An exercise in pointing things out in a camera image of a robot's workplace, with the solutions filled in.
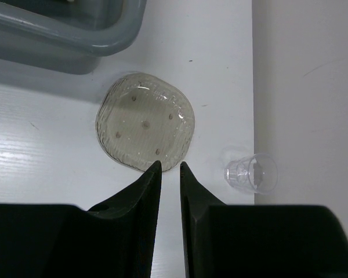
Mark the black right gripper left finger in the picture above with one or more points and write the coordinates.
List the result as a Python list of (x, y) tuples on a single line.
[(114, 238)]

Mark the clear plastic cup near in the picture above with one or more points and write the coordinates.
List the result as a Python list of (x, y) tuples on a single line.
[(253, 174)]

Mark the grey plastic bin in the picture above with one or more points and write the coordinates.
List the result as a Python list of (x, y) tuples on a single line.
[(67, 36)]

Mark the clear glass plate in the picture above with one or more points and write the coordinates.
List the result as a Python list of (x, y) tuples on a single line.
[(143, 119)]

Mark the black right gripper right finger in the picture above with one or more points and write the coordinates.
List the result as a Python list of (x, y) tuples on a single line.
[(223, 240)]

